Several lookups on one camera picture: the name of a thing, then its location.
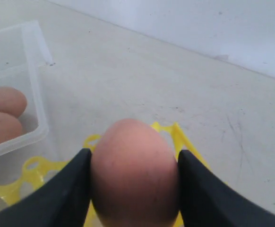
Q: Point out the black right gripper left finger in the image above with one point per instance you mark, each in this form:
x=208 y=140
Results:
x=61 y=202

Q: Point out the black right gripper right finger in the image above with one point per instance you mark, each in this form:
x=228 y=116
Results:
x=206 y=201

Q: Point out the brown egg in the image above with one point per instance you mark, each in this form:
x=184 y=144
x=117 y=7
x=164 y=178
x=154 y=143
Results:
x=10 y=127
x=134 y=177
x=12 y=101

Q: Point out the yellow plastic egg tray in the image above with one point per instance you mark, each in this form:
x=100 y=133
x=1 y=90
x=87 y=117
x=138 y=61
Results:
x=33 y=179

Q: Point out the clear plastic container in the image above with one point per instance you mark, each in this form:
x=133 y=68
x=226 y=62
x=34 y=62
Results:
x=24 y=128

